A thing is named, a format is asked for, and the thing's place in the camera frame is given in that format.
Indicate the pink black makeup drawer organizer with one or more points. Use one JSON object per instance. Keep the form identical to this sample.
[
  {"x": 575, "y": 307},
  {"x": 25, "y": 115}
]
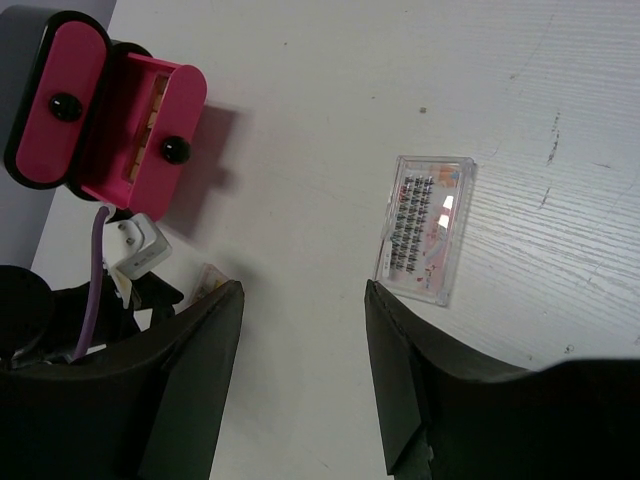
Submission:
[{"x": 68, "y": 95}]

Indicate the long brown eyeshadow palette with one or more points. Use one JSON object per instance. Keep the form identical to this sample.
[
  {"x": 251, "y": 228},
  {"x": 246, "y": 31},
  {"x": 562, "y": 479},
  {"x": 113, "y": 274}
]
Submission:
[{"x": 149, "y": 100}]

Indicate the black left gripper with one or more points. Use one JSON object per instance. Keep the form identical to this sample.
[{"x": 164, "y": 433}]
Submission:
[{"x": 148, "y": 407}]

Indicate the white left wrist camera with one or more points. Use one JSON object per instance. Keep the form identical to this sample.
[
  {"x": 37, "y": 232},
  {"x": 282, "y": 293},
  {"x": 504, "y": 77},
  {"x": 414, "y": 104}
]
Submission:
[{"x": 131, "y": 249}]

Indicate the clear false eyelash box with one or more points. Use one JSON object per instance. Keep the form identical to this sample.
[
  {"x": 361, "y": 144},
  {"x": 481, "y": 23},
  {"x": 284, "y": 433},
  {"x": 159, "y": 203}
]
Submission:
[{"x": 423, "y": 229}]

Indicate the colourful glitter eyeshadow palette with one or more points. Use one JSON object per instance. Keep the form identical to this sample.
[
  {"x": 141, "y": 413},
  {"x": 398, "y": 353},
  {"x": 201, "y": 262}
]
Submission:
[{"x": 210, "y": 278}]

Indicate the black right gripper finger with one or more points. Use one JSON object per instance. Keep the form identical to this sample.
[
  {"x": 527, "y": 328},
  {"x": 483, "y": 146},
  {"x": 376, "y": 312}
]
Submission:
[{"x": 448, "y": 411}]

